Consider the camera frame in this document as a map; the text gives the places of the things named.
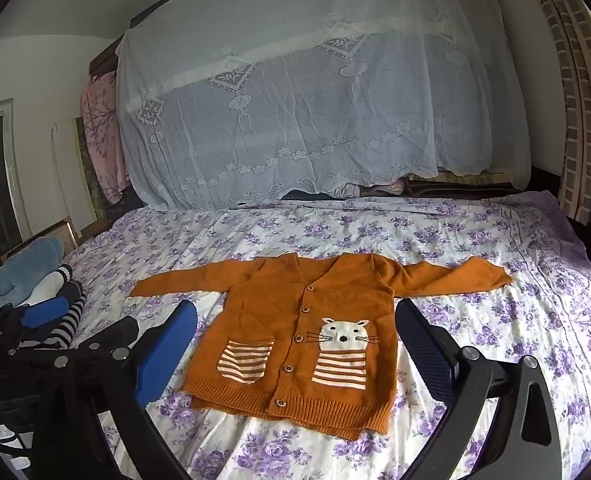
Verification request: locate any dark wooden cabinet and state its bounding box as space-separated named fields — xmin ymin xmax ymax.
xmin=90 ymin=0 xmax=174 ymax=78

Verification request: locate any folded bedding pile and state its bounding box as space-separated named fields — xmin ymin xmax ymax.
xmin=280 ymin=167 xmax=523 ymax=201

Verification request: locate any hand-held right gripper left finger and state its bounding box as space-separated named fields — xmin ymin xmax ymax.
xmin=26 ymin=301 xmax=199 ymax=480

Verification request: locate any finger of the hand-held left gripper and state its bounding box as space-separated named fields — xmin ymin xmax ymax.
xmin=78 ymin=316 xmax=140 ymax=358
xmin=20 ymin=296 xmax=71 ymax=331

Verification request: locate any dark navy garment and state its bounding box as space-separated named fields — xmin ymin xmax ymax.
xmin=56 ymin=264 xmax=87 ymax=306

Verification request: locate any checkered curtain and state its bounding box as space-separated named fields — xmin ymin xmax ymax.
xmin=523 ymin=0 xmax=591 ymax=248

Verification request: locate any orange knit cardigan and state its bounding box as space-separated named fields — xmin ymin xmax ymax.
xmin=130 ymin=252 xmax=513 ymax=441

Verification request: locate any white lace cover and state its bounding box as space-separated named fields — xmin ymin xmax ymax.
xmin=116 ymin=0 xmax=532 ymax=211

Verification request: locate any purple floral bed sheet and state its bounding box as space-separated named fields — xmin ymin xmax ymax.
xmin=0 ymin=190 xmax=591 ymax=480

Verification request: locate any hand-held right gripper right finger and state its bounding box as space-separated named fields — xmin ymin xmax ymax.
xmin=395 ymin=299 xmax=562 ymax=480

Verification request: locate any black white striped garment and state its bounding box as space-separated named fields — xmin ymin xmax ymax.
xmin=16 ymin=292 xmax=87 ymax=351

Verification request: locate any pink floral cloth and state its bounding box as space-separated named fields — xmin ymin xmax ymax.
xmin=80 ymin=71 xmax=131 ymax=206

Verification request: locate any blue fleece garment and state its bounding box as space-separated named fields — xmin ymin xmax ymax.
xmin=0 ymin=236 xmax=65 ymax=308

